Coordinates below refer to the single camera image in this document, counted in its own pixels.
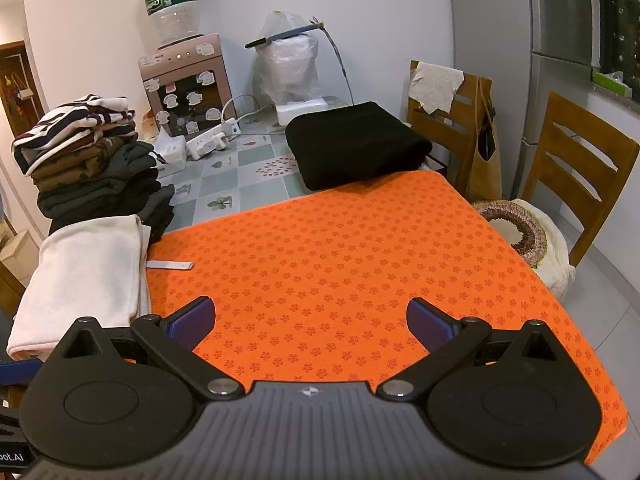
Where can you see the white power adapter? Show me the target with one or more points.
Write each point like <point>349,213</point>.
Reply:
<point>170,150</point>

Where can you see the beige cloth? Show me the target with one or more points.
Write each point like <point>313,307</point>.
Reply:
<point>435,85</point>

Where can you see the woven round cushion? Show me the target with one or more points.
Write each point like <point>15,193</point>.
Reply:
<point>535,240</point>

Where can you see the pile of dark folded clothes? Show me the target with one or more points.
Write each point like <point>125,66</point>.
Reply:
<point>110,190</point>

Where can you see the orange flower-print mat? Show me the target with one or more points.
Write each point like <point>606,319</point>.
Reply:
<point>325,260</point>

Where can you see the brown wooden door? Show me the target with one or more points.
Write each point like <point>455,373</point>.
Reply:
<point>15,110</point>

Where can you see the brown folded garment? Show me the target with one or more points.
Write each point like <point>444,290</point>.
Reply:
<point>80,162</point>

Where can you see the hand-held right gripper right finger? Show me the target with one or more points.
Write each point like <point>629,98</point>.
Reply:
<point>427,325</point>

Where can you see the black garment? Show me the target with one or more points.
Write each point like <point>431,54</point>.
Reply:
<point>350,145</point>

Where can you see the dark window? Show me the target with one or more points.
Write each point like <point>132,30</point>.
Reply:
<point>625,10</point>

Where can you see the green tissue box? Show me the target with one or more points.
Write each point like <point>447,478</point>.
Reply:
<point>612,84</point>

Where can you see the striped folded garment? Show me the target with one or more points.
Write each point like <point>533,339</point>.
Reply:
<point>60,130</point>

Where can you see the brown paper bag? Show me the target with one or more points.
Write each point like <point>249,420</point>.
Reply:
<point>487,175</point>

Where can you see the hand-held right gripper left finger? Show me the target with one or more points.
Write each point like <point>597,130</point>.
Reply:
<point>192,322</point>

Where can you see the white paper strip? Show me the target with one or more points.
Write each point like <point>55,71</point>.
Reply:
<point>170,265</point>

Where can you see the clear water bottle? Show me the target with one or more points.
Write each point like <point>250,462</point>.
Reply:
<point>170,10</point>

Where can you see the white appliance base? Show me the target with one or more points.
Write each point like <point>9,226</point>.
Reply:
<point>305,109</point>

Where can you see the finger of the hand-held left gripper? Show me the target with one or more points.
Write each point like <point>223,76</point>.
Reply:
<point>17,371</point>

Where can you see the checked patterned tablecloth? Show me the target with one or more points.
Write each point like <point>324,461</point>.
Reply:
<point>250,175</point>

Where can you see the cream padded stool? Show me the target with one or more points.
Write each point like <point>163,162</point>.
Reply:
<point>555,260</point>

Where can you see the pink water dispenser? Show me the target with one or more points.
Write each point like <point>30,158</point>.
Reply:
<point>185,90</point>

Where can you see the white power strip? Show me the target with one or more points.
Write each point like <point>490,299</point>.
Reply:
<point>205,145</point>

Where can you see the grey refrigerator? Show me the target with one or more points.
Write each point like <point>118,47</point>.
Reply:
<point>560,10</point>

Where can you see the white folded cloth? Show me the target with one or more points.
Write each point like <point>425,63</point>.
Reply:
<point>85,270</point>

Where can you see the clear plastic bag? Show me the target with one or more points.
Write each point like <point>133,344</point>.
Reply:
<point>287,65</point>

